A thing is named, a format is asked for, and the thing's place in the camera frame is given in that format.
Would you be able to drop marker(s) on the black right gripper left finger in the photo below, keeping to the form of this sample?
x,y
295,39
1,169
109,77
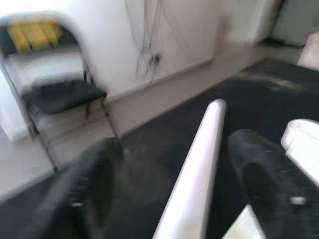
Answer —
x,y
74,194

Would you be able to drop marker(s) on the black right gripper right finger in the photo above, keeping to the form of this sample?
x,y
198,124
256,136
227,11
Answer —
x,y
271,181

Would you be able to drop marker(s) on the white plastic table top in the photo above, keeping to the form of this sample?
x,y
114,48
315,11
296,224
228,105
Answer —
x,y
299,139

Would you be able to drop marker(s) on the white plastic table leg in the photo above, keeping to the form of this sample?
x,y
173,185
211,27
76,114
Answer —
x,y
197,161

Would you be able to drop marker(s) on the black folding chair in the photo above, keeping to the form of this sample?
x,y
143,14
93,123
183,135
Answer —
x,y
64,94

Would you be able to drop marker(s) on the black tablecloth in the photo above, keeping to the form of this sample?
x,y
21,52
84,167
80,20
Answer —
x,y
162,139

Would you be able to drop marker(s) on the beige hanging towel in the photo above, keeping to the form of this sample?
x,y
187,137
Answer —
x,y
310,52

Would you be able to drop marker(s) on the yellow package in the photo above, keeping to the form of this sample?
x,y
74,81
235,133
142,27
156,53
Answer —
x,y
32,35

